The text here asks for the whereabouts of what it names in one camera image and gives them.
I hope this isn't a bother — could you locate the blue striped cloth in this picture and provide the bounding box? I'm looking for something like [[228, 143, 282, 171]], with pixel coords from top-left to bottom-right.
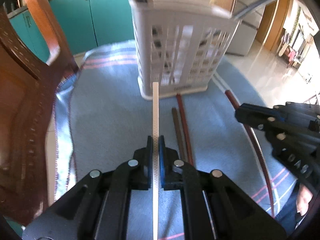
[[54, 41, 298, 234]]

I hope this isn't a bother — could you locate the carved wooden chair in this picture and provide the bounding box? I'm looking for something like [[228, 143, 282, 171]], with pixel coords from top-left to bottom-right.
[[1, 0, 78, 225]]

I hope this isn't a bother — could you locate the white chopstick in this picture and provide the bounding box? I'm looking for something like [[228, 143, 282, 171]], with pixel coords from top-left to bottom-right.
[[152, 82, 159, 240]]

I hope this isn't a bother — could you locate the grey plastic utensil holder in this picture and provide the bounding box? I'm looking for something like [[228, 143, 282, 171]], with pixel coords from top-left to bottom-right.
[[129, 0, 240, 100]]

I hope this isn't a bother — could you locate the person's right hand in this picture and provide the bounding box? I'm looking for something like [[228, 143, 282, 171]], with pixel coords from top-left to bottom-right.
[[296, 184, 313, 216]]

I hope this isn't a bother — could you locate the silver refrigerator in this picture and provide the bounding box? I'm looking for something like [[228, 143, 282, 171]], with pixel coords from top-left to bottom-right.
[[226, 0, 265, 56]]

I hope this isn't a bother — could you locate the dark brown chopstick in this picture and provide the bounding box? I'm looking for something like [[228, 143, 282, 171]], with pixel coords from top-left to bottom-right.
[[171, 107, 187, 161]]

